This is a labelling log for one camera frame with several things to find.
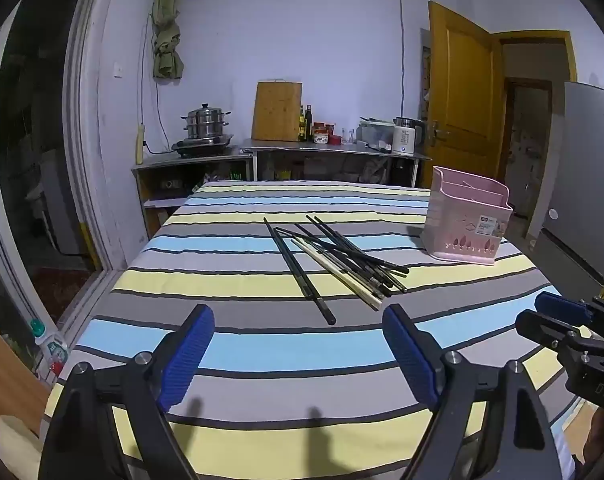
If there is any clear plastic storage container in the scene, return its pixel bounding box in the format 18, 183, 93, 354
357, 117, 398, 153

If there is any steel steamer pot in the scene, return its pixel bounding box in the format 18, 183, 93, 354
182, 103, 231, 140

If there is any sliding glass door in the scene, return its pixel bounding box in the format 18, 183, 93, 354
0, 0, 133, 341

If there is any bunch of black chopsticks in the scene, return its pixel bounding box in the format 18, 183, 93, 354
263, 215, 410, 326

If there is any yellow wooden door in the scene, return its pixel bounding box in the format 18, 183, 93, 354
427, 1, 508, 181

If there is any black induction cooker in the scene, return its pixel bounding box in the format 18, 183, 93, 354
171, 133, 234, 158

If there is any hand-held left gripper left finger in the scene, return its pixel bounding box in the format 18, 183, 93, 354
38, 304, 216, 480

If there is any white detergent bottle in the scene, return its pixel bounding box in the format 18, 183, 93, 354
32, 319, 70, 376

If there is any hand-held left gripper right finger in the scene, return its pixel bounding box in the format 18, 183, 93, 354
382, 304, 563, 480

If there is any beige wooden chopstick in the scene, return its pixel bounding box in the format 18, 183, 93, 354
291, 239, 378, 310
298, 238, 384, 305

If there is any striped tablecloth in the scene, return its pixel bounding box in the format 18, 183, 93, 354
42, 180, 583, 480

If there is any wooden cutting board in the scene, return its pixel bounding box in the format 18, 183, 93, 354
251, 80, 303, 142

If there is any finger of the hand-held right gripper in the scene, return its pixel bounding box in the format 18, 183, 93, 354
514, 310, 604, 357
534, 291, 604, 329

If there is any green curtain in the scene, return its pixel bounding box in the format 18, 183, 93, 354
151, 0, 185, 81

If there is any white electric kettle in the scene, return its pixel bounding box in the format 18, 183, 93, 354
392, 117, 427, 155

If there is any white bag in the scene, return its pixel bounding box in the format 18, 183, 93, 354
0, 415, 43, 480

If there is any grey air conditioner cable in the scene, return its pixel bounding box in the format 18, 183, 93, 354
397, 0, 407, 121

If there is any grey refrigerator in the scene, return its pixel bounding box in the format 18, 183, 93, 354
527, 81, 604, 281

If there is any pink plastic utensil basket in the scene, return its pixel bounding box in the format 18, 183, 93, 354
424, 166, 514, 266

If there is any brown wooden board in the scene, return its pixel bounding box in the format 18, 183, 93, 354
0, 310, 50, 436

